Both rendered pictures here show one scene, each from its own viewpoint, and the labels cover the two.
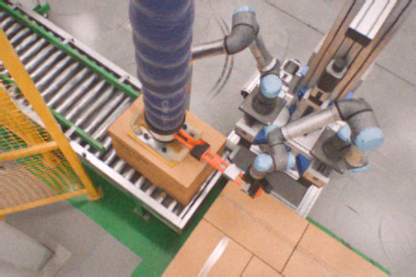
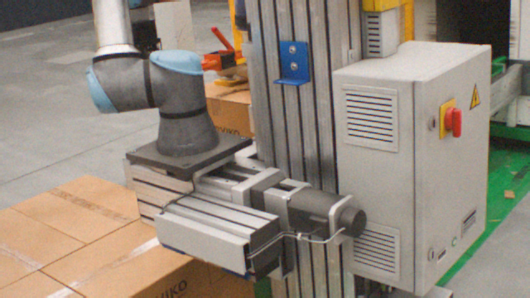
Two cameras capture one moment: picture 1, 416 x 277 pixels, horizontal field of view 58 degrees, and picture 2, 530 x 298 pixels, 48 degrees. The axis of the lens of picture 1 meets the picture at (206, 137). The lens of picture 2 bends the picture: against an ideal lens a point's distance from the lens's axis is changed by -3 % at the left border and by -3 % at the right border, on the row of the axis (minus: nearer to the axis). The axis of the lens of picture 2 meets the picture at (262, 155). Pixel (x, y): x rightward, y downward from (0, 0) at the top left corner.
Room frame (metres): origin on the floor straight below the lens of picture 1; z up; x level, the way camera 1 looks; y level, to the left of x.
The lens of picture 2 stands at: (1.63, -2.02, 1.52)
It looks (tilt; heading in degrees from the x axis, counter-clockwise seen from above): 21 degrees down; 108
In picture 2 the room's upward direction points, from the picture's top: 6 degrees counter-clockwise
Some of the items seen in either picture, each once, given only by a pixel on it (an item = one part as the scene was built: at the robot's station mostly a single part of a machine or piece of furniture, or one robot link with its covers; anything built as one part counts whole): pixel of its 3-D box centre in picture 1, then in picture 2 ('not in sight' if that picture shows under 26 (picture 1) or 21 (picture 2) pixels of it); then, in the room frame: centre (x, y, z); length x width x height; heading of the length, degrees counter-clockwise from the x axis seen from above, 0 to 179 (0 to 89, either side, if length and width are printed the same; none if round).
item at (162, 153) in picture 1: (155, 143); (252, 69); (0.87, 0.29, 0.97); 0.34 x 0.10 x 0.05; 63
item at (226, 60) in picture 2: (200, 150); (219, 60); (0.84, 0.02, 1.08); 0.10 x 0.08 x 0.06; 153
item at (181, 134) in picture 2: (338, 145); (185, 125); (1.03, -0.75, 1.09); 0.15 x 0.15 x 0.10
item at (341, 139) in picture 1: (346, 138); (175, 79); (1.02, -0.75, 1.20); 0.13 x 0.12 x 0.14; 22
